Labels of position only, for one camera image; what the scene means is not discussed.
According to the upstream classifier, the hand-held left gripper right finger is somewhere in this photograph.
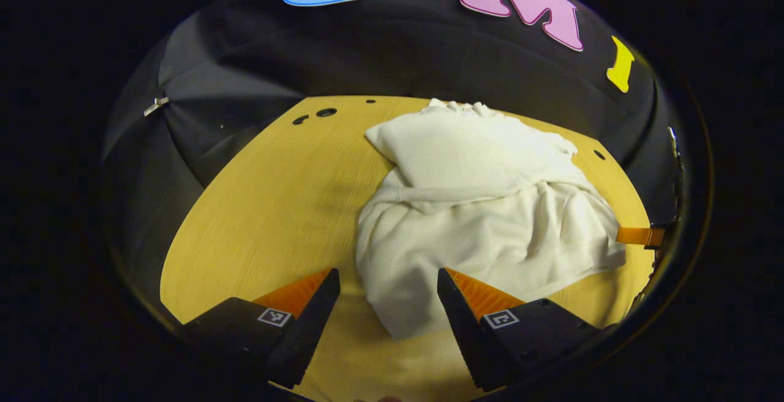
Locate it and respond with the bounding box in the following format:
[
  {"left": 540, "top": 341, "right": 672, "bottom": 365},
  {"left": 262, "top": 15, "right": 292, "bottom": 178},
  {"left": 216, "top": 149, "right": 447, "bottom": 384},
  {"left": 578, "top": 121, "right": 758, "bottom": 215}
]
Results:
[{"left": 437, "top": 267, "right": 604, "bottom": 392}]

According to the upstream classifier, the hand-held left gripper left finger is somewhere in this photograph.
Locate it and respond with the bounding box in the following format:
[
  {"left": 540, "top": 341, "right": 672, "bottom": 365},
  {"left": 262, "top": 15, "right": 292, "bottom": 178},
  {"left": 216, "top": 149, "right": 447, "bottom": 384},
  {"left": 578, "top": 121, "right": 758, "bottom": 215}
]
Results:
[{"left": 181, "top": 267, "right": 341, "bottom": 390}]

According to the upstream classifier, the white garment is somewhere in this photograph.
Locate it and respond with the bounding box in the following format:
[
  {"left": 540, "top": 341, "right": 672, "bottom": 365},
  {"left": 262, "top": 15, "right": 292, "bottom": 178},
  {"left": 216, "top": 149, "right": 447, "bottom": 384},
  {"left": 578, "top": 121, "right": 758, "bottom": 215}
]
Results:
[{"left": 355, "top": 98, "right": 627, "bottom": 340}]

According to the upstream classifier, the black backdrop cloth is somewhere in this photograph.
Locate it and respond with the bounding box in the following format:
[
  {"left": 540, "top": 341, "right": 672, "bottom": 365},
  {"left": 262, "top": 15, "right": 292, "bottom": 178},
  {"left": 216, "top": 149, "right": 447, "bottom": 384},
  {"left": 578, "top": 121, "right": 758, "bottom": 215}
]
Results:
[{"left": 101, "top": 0, "right": 680, "bottom": 305}]

